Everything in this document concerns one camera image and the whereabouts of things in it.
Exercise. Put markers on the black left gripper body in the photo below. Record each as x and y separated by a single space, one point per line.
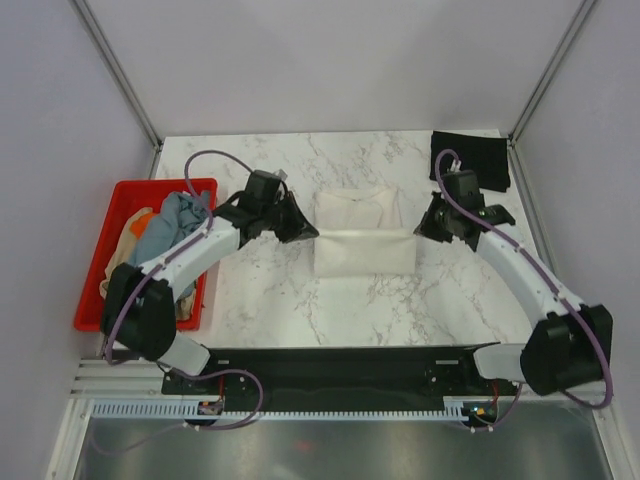
273 215

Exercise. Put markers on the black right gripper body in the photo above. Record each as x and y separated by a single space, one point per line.
437 221

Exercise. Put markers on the white t-shirt red print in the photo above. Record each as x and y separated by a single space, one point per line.
361 233

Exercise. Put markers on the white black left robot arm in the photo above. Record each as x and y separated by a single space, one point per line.
139 311

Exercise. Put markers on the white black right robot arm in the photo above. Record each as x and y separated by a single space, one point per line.
570 342

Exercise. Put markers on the folded black t-shirt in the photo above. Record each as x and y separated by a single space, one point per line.
486 157

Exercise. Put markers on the light blue t-shirt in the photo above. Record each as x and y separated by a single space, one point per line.
179 216

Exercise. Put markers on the orange garment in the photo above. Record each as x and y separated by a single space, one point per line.
139 225

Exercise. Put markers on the red plastic bin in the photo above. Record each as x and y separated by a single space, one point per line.
128 197

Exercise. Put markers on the beige t-shirt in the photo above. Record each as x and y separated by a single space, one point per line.
123 250

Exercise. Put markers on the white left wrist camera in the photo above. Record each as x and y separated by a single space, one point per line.
281 175

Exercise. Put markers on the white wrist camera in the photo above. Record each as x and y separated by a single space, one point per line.
455 166
281 175

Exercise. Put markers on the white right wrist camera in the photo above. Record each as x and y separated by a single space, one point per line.
455 166

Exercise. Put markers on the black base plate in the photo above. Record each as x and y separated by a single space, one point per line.
341 378

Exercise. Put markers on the left aluminium frame post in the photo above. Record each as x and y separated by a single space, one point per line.
91 24

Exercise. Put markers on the aluminium frame post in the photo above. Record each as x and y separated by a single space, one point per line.
560 53
91 24

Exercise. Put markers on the white slotted cable duct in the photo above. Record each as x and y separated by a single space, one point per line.
451 411

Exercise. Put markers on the right aluminium frame post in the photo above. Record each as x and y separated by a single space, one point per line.
560 53

